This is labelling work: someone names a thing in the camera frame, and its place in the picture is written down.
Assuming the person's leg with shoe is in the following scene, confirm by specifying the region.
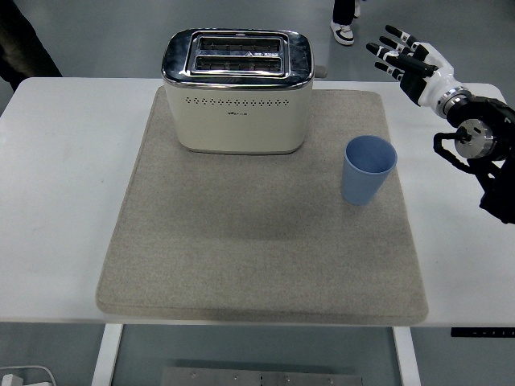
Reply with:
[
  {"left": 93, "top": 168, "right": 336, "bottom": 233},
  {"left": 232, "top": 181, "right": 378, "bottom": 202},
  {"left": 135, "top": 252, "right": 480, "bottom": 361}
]
[{"left": 329, "top": 0, "right": 363, "bottom": 47}]

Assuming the grey metal plate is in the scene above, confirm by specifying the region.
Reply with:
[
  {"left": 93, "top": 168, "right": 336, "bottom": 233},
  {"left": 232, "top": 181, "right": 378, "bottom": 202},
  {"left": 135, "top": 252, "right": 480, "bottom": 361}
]
[{"left": 160, "top": 366, "right": 363, "bottom": 386}]

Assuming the beige felt mat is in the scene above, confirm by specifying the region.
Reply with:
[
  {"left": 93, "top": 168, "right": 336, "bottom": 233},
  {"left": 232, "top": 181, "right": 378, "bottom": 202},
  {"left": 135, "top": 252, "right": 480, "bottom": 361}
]
[{"left": 95, "top": 86, "right": 430, "bottom": 324}]

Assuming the white cable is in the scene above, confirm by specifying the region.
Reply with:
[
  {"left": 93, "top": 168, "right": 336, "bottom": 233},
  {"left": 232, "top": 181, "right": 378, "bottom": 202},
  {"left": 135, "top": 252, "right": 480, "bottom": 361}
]
[{"left": 0, "top": 364, "right": 57, "bottom": 386}]

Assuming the black table control panel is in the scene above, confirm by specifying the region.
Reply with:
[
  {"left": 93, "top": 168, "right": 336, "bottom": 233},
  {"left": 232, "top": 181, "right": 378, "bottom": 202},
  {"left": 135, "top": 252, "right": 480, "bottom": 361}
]
[{"left": 450, "top": 327, "right": 515, "bottom": 338}]

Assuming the cream chrome toaster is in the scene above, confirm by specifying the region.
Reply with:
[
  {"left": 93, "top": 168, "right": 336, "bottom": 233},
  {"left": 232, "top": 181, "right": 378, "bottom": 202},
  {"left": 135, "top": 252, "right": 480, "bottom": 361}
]
[{"left": 161, "top": 27, "right": 329, "bottom": 156}]

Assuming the blue plastic cup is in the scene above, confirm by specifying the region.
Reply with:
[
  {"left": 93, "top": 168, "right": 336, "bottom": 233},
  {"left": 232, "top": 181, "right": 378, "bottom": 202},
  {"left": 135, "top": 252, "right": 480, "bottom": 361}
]
[{"left": 340, "top": 135, "right": 398, "bottom": 207}]

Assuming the person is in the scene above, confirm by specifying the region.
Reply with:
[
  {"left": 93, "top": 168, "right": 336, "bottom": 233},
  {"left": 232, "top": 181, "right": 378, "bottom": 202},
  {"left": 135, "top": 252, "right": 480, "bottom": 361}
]
[{"left": 0, "top": 0, "right": 64, "bottom": 93}]

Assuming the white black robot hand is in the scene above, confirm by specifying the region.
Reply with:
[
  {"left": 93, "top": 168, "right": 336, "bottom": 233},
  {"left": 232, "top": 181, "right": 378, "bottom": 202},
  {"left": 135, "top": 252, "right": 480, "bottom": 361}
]
[{"left": 365, "top": 24, "right": 458, "bottom": 109}]

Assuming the white table leg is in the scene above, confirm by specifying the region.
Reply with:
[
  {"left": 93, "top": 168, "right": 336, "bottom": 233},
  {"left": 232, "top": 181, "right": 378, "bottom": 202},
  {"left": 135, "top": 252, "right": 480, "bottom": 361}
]
[
  {"left": 90, "top": 323, "right": 124, "bottom": 386},
  {"left": 392, "top": 326, "right": 422, "bottom": 386}
]

